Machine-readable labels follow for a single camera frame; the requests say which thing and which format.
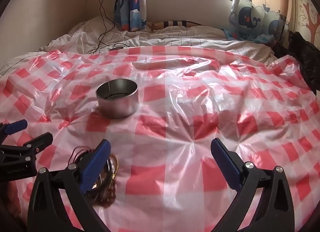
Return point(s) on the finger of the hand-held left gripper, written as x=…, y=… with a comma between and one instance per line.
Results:
x=15, y=126
x=37, y=142

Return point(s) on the white striped duvet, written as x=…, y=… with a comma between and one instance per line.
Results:
x=75, y=34

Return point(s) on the wide whale print curtain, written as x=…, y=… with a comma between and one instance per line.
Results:
x=257, y=14

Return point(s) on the round metal tin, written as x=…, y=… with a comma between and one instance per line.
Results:
x=117, y=107

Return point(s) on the blue patterned pillow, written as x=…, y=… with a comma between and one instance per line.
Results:
x=130, y=2

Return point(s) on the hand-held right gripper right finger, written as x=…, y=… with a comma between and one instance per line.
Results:
x=225, y=164

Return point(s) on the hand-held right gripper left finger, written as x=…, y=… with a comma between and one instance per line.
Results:
x=96, y=164

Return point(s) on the red checkered plastic sheet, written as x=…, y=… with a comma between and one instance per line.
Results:
x=175, y=97

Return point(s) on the tree wall sticker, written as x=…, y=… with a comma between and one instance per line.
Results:
x=311, y=19

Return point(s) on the small dark device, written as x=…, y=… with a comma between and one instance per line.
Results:
x=116, y=48

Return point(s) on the black cloth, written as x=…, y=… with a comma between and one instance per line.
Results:
x=305, y=54

